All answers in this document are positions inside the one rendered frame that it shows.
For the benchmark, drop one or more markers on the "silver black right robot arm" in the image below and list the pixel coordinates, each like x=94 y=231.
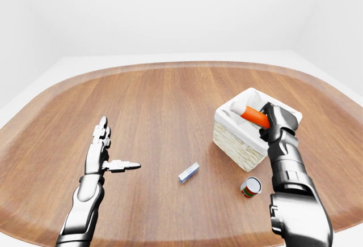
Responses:
x=295 y=190

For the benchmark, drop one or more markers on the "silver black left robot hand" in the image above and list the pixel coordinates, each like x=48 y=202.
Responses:
x=95 y=155

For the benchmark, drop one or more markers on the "white lined wicker basket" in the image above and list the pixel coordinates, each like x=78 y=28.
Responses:
x=238 y=142

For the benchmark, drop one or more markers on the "orange ketchup bottle white cap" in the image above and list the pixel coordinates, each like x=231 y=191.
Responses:
x=255 y=116

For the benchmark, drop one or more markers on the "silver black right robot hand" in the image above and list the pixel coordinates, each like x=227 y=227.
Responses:
x=279 y=122

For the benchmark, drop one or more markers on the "small blue white box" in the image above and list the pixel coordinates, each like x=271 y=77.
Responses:
x=188 y=173

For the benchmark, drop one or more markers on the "red green labelled tin can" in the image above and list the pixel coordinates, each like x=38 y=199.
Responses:
x=250 y=188

